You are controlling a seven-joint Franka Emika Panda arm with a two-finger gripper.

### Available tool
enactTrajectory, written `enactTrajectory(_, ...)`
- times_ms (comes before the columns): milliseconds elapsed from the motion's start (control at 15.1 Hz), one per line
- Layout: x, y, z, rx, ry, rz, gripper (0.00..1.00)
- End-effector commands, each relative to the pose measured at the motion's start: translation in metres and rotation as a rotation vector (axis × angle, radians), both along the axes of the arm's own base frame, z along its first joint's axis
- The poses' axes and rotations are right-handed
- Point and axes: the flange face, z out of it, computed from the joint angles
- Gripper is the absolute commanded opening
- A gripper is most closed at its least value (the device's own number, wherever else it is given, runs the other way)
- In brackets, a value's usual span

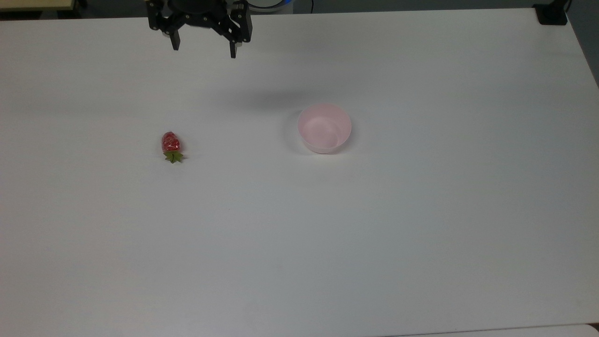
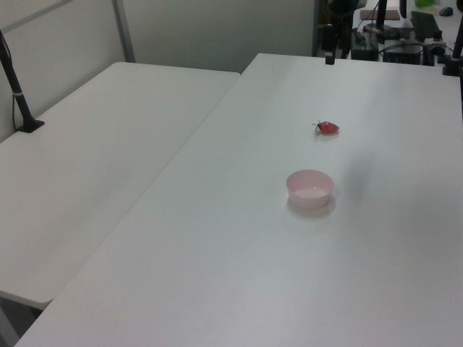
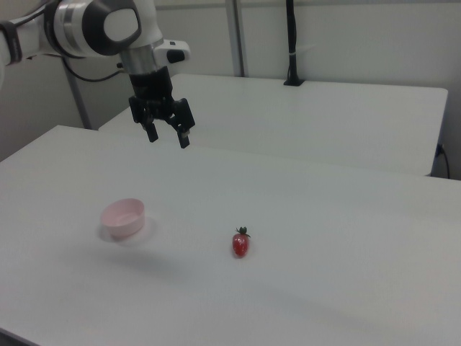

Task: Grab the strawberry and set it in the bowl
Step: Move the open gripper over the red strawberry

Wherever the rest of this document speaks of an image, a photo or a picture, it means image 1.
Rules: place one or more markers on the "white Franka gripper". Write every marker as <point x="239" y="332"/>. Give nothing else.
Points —
<point x="199" y="11"/>

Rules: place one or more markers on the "red toy strawberry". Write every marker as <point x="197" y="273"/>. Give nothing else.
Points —
<point x="170" y="142"/>

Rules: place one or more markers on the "pink plastic bowl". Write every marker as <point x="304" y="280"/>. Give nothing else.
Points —
<point x="324" y="128"/>

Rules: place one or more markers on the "yellowish wooden furniture edge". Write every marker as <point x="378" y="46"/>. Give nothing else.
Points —
<point x="32" y="4"/>

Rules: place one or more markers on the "white adjoining table edge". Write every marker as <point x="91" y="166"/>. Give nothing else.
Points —
<point x="514" y="331"/>

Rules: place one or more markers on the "black table clamp mount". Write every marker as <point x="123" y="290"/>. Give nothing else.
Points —
<point x="551" y="15"/>

